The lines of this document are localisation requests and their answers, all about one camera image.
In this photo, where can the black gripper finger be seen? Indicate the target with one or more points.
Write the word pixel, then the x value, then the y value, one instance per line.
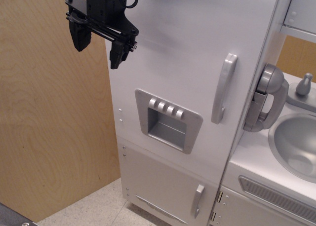
pixel 81 35
pixel 119 53

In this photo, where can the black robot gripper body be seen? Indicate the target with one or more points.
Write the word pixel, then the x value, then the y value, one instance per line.
pixel 105 18

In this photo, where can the white toy fridge door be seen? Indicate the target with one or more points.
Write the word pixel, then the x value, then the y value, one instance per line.
pixel 182 45

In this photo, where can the silver door handle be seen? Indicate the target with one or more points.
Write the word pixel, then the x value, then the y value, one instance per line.
pixel 226 74
pixel 197 196

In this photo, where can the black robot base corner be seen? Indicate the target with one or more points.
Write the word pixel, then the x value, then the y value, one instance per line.
pixel 9 217

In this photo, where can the silver ice dispenser panel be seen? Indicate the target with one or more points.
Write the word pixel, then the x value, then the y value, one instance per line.
pixel 167 122

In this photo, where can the white lower freezer door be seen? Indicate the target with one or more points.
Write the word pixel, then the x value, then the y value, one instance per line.
pixel 161 188

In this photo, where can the brass upper door hinge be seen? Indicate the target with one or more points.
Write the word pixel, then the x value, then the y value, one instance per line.
pixel 219 196

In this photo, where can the brass door hinge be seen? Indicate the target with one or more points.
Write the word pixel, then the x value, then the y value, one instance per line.
pixel 213 217
pixel 219 196

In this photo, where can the white upper cabinet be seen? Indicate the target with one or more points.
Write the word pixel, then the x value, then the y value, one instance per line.
pixel 300 20

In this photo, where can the silver toy faucet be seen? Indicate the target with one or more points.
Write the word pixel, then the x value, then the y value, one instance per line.
pixel 302 94

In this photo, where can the brass lower door hinge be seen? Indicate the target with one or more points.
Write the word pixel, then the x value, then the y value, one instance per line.
pixel 213 217

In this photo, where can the silver round sink basin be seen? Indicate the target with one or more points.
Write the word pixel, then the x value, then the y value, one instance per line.
pixel 292 140

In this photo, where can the white toy oven door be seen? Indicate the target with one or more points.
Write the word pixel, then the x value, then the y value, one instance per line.
pixel 235 209

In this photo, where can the silver oven vent panel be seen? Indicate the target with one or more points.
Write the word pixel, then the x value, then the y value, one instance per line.
pixel 278 199

